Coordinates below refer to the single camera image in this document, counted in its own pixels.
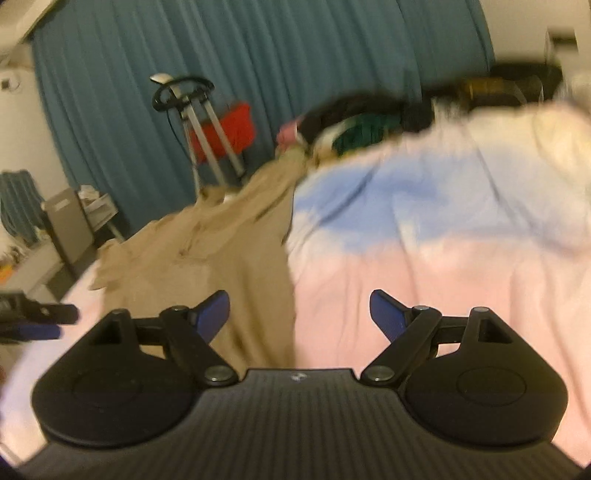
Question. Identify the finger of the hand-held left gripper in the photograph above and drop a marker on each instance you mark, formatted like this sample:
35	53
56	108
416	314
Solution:
46	313
32	331

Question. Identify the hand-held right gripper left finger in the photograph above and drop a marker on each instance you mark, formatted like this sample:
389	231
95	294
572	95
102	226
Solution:
210	314

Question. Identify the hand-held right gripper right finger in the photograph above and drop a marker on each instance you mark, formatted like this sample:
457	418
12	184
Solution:
388	316

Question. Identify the red laundry basket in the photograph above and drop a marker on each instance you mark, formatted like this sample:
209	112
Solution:
238	124

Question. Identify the green garment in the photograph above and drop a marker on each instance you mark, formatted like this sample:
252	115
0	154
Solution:
364	131

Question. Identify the blue curtain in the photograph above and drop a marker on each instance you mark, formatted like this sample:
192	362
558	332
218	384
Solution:
300	55

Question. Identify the pastel tie-dye duvet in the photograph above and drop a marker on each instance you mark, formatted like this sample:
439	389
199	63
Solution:
438	230

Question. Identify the grey chair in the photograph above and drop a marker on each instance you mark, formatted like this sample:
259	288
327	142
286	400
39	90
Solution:
69	221

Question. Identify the garment steamer stand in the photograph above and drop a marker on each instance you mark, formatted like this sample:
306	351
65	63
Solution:
159	78

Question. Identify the pink garment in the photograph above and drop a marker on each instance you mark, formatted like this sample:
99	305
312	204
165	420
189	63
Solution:
288	134

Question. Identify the white desk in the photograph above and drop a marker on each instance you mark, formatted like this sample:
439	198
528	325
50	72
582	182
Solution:
27	277

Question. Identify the black sofa chair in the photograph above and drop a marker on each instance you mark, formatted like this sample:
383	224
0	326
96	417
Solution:
521	74

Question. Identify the blue-grey hanging garment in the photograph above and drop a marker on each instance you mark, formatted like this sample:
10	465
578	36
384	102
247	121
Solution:
18	203

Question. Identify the beige printed t-shirt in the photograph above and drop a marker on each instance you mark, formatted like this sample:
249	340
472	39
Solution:
207	249

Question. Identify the cardboard box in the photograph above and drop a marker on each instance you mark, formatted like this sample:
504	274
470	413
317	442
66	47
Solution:
482	86

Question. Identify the white bag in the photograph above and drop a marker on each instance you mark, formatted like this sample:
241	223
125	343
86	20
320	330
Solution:
87	193

